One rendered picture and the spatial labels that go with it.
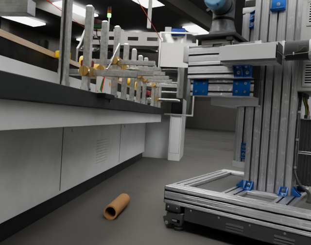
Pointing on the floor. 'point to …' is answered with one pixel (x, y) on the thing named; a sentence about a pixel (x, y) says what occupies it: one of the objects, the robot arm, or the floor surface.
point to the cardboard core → (116, 206)
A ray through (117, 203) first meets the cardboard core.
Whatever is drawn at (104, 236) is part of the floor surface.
